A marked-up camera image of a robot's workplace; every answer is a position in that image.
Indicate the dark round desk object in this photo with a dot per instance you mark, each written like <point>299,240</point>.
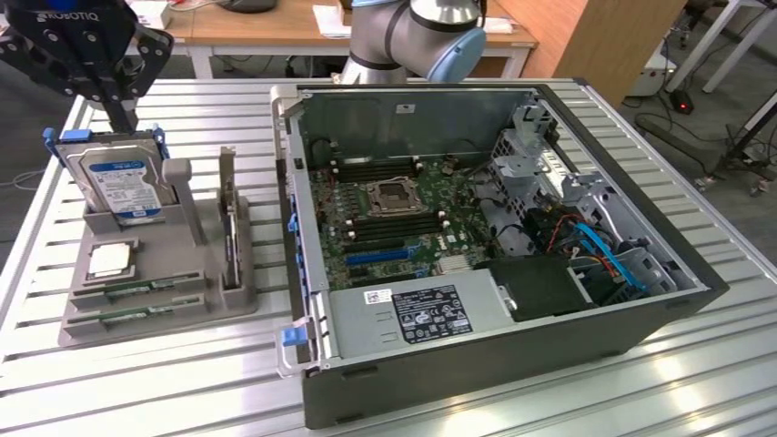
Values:
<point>250,5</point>

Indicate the black wheeled stand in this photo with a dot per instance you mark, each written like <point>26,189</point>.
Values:
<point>744,145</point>

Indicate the wooden desk white frame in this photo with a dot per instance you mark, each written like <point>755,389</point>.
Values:
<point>274,27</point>
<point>182,27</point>

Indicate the white table frame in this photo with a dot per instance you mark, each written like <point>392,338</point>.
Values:
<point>739,43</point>

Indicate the grey parts rack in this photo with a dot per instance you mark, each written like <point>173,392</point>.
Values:
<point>170,255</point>

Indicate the black plastic fan shroud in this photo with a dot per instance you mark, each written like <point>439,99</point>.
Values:
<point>538,287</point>

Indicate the perforated metal drive cage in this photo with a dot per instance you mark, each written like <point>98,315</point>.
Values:
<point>516,173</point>

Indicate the silver CPU chip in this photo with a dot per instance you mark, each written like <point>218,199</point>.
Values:
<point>110,261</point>

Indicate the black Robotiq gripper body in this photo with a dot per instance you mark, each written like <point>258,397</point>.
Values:
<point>73,36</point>

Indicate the blue card retainer clip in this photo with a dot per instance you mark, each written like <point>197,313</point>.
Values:
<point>291,223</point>
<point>299,268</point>

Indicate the green RAM stick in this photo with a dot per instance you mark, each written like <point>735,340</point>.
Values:
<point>131,290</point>
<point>131,314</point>

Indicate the small white labelled box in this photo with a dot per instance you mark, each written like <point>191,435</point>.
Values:
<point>159,19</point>

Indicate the blue case release latch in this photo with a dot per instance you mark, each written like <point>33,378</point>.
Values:
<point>291,338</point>

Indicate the grey power supply unit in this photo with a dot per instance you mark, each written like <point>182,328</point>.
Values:
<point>364,328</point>

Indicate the green motherboard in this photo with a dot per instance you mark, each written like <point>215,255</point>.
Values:
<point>462,205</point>

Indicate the white paper stack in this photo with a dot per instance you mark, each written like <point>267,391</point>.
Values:
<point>331,23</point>

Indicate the white paper sheet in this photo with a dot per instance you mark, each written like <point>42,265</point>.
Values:
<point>503,26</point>

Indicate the hard disk blue caddy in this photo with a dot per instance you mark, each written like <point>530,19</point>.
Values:
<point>122,182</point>

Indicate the silver chipset heatsink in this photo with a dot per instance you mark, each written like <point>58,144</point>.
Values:
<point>455,265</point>

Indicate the graphics card metal bracket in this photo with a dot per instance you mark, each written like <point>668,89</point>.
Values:
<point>230,218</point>

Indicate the grey metal disk bay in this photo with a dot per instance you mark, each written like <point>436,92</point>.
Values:
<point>650,268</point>

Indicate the wooden cabinet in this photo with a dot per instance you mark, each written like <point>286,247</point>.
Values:
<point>607,41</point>

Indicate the black open PC case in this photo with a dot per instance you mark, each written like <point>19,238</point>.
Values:
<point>486,387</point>

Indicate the metal CPU socket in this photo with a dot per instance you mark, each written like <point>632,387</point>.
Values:
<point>394,196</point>

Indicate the black expansion slot blue clip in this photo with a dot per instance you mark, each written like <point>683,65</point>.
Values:
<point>404,275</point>

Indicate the long black expansion slot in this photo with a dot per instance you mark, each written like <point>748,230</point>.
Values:
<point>374,246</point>

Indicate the white device box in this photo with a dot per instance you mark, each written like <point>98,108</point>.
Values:
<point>652,75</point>

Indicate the short black expansion slot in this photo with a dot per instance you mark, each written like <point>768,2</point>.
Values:
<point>359,272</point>

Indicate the black power brick red light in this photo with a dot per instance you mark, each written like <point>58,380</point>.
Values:
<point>682,102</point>

